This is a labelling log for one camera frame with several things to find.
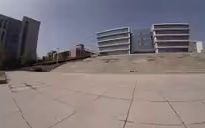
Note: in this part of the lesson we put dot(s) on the pale concrete slab plaza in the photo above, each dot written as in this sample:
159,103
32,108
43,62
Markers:
100,100

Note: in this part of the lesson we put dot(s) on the low brown building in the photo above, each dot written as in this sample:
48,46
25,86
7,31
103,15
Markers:
68,52

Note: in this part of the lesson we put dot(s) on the white banded glass building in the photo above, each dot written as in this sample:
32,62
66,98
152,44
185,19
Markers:
143,38

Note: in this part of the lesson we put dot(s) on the low white building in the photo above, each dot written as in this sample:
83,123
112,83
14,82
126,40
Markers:
196,46

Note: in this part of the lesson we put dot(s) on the dark grey tall building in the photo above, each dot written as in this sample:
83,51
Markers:
10,40

